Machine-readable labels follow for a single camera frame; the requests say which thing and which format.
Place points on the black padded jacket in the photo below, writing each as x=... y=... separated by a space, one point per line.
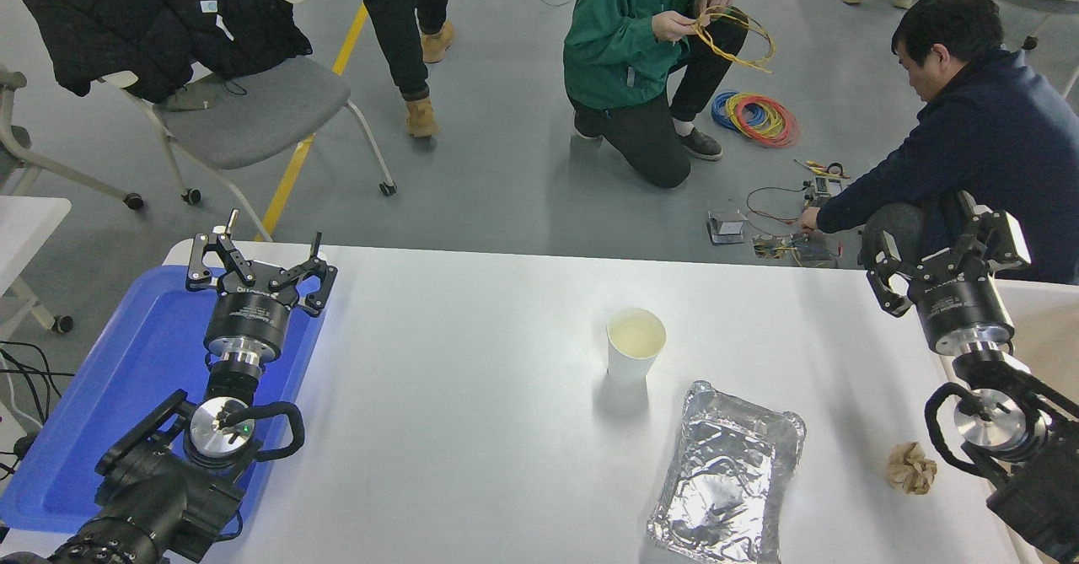
x=152 y=16

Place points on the person's hand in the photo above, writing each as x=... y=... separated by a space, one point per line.
x=712 y=3
x=809 y=220
x=673 y=26

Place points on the pale frame wheeled chair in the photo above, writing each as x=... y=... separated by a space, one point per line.
x=13 y=138

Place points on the silver foil tray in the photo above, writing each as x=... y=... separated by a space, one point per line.
x=729 y=471

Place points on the white paper cup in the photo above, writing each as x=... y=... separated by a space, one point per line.
x=630 y=363

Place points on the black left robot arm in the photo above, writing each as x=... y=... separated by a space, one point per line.
x=160 y=496

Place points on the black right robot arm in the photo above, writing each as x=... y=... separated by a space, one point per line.
x=1037 y=496

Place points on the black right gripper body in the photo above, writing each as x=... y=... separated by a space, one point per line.
x=961 y=298

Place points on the small grey metal box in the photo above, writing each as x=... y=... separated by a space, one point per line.
x=727 y=227

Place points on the crumpled tan paper ball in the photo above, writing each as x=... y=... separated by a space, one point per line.
x=910 y=469

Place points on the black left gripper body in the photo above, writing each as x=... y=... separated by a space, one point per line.
x=249 y=315

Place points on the blue plastic tray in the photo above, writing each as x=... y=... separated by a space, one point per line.
x=126 y=378

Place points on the grey electronic device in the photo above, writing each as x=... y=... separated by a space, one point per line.
x=822 y=189

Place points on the small white side table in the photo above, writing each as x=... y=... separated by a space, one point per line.
x=25 y=222

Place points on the grey seat wheeled chair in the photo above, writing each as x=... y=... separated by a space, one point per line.
x=253 y=117

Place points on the large pale bin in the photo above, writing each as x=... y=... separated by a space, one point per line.
x=1049 y=336

